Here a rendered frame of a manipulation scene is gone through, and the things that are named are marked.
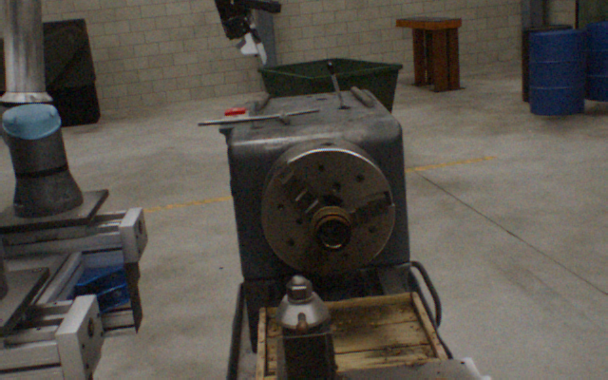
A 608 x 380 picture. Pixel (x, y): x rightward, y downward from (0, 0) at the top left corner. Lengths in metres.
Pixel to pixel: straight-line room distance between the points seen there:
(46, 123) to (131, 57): 9.86
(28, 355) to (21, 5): 0.86
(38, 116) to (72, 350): 0.62
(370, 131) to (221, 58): 9.82
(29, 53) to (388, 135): 0.88
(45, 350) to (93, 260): 0.50
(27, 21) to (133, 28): 9.70
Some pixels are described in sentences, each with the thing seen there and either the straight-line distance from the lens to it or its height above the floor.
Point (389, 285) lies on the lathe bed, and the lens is 1.69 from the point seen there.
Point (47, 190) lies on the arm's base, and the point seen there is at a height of 1.22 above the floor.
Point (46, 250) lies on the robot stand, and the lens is 1.62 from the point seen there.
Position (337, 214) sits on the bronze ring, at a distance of 1.44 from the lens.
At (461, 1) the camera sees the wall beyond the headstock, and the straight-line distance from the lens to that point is 12.55.
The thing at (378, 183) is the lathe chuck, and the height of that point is 1.14.
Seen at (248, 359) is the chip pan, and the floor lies 0.54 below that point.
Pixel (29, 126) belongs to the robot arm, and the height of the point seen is 1.36.
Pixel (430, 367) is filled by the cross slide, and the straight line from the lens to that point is 1.17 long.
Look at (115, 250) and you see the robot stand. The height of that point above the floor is 1.06.
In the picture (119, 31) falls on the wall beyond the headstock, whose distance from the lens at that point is 11.40.
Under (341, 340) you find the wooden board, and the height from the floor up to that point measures 0.89.
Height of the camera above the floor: 1.59
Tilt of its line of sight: 16 degrees down
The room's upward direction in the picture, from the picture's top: 6 degrees counter-clockwise
